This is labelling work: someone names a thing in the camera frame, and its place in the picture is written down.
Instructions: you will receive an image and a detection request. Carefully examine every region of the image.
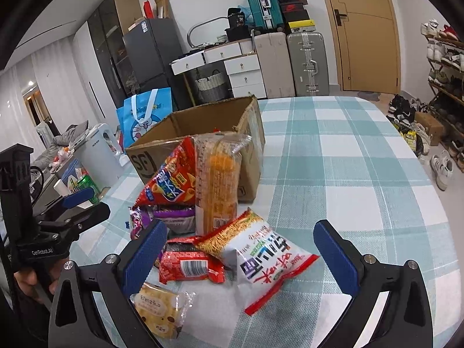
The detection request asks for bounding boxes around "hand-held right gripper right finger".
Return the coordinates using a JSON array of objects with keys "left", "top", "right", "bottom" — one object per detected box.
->
[{"left": 312, "top": 220, "right": 434, "bottom": 348}]

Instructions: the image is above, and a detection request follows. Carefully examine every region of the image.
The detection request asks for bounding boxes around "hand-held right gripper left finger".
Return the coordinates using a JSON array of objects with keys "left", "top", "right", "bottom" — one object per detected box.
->
[{"left": 49, "top": 219, "right": 169, "bottom": 348}]

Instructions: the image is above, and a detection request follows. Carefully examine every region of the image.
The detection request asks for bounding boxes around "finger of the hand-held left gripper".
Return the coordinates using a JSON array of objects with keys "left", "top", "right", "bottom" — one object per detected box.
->
[
  {"left": 36, "top": 203, "right": 111, "bottom": 238},
  {"left": 32, "top": 188, "right": 97, "bottom": 222}
]

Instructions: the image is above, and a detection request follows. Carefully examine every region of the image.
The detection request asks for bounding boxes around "small red snack packet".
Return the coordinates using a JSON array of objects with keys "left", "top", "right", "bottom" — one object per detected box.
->
[{"left": 158, "top": 235, "right": 227, "bottom": 285}]

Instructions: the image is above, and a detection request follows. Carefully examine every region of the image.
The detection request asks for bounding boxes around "purple snack packet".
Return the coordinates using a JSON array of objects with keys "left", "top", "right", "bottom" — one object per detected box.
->
[{"left": 128, "top": 205, "right": 198, "bottom": 240}]

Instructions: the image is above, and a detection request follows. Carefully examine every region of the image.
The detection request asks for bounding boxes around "clear cookie packet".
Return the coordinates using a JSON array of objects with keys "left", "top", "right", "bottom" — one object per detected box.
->
[{"left": 130, "top": 282, "right": 194, "bottom": 338}]

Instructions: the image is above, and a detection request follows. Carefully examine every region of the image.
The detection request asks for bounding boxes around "white noodle snack bag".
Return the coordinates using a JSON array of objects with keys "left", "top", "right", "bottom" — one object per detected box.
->
[{"left": 197, "top": 207, "right": 320, "bottom": 316}]

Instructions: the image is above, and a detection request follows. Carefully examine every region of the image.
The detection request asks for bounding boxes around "red chip bag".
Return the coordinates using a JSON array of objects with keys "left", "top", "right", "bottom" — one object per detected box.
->
[{"left": 132, "top": 137, "right": 198, "bottom": 209}]

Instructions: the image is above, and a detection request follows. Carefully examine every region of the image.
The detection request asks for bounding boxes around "long orange snack packet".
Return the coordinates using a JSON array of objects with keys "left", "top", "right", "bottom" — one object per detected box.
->
[{"left": 192, "top": 132, "right": 252, "bottom": 236}]

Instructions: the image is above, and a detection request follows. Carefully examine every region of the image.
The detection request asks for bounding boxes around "brown cardboard box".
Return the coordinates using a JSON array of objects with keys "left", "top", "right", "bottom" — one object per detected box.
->
[{"left": 125, "top": 95, "right": 267, "bottom": 204}]

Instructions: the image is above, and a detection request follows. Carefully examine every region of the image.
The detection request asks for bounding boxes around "person's left hand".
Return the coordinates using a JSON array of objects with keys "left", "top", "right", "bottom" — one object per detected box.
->
[{"left": 12, "top": 261, "right": 68, "bottom": 300}]

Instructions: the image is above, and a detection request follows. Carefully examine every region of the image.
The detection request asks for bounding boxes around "green can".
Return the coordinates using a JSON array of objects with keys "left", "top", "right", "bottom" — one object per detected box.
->
[{"left": 78, "top": 175, "right": 101, "bottom": 204}]

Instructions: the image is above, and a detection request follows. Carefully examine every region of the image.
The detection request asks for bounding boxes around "white jug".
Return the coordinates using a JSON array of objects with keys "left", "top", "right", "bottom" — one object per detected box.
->
[{"left": 78, "top": 123, "right": 127, "bottom": 189}]

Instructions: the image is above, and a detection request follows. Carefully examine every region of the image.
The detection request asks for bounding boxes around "blue cartoon tote bag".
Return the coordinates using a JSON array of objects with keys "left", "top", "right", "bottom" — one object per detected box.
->
[{"left": 116, "top": 88, "right": 174, "bottom": 153}]

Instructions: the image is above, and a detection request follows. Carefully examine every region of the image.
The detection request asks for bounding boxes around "teal checked tablecloth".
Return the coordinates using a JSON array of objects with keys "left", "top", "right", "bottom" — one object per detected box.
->
[{"left": 69, "top": 95, "right": 450, "bottom": 348}]

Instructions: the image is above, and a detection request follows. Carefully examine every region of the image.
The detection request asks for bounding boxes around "white sneaker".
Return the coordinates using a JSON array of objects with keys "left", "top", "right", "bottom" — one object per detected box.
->
[{"left": 431, "top": 154, "right": 454, "bottom": 191}]

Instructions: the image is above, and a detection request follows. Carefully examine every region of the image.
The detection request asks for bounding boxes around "dark glass cabinet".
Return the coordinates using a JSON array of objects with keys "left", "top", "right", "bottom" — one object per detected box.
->
[{"left": 87, "top": 0, "right": 144, "bottom": 117}]

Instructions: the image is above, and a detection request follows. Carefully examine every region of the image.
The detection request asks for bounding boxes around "pile of dark shoes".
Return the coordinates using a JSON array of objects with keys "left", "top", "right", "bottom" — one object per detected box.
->
[{"left": 386, "top": 94, "right": 432, "bottom": 156}]

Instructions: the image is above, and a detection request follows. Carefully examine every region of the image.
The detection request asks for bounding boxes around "grey refrigerator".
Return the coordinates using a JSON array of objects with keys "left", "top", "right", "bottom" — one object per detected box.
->
[{"left": 122, "top": 18, "right": 193, "bottom": 111}]

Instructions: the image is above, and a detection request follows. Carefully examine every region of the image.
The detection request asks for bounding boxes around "small floor cardboard box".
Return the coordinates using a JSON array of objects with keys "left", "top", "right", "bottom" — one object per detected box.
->
[{"left": 413, "top": 112, "right": 445, "bottom": 146}]

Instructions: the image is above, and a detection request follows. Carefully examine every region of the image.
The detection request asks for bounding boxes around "woven basket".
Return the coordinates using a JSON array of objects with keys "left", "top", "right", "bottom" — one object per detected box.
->
[{"left": 195, "top": 70, "right": 229, "bottom": 104}]

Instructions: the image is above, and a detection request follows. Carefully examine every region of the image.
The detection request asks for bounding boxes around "tall cardboard carton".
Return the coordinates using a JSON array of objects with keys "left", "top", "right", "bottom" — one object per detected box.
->
[{"left": 112, "top": 0, "right": 144, "bottom": 35}]

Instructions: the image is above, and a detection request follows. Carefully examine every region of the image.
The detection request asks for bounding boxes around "silver suitcase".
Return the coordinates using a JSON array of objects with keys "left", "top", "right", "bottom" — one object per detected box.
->
[{"left": 286, "top": 32, "right": 330, "bottom": 97}]

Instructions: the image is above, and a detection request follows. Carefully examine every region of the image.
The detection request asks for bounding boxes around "wooden shoe rack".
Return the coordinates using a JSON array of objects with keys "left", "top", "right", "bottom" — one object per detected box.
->
[{"left": 420, "top": 18, "right": 464, "bottom": 175}]

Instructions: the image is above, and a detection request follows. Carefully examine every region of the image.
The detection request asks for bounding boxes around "beige suitcase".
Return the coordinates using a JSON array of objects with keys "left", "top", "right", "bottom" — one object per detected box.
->
[{"left": 253, "top": 32, "right": 292, "bottom": 99}]

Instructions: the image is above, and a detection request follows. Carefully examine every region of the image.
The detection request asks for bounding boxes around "open flat cardboard carton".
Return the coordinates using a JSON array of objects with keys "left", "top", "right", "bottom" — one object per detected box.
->
[{"left": 154, "top": 0, "right": 173, "bottom": 19}]

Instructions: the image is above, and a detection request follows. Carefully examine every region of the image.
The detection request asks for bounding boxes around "white drawer cabinet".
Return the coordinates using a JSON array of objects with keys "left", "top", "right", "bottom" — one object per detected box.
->
[{"left": 170, "top": 41, "right": 267, "bottom": 99}]

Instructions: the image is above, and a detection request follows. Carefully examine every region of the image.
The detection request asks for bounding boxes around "wooden door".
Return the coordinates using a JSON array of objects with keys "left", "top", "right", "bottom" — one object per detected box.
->
[{"left": 315, "top": 0, "right": 402, "bottom": 95}]

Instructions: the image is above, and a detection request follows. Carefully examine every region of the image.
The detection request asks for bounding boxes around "row of assorted sneakers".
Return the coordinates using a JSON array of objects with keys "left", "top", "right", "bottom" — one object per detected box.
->
[{"left": 420, "top": 18, "right": 464, "bottom": 73}]

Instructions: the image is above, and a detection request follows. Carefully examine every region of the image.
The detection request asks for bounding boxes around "yellow black shoe box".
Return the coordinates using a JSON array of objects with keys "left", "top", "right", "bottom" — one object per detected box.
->
[{"left": 286, "top": 19, "right": 311, "bottom": 34}]

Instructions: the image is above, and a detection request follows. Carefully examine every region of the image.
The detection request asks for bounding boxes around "black red-logo shoe box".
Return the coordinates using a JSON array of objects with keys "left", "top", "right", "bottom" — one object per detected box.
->
[{"left": 280, "top": 2, "right": 309, "bottom": 22}]

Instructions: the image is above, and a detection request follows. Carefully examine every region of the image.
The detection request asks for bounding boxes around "teal suitcase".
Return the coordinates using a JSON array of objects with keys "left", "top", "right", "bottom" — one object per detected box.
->
[{"left": 242, "top": 0, "right": 285, "bottom": 31}]

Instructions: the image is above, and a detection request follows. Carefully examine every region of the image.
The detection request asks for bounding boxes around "oval metal frame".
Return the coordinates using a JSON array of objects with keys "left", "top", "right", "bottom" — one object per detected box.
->
[{"left": 188, "top": 16, "right": 227, "bottom": 45}]

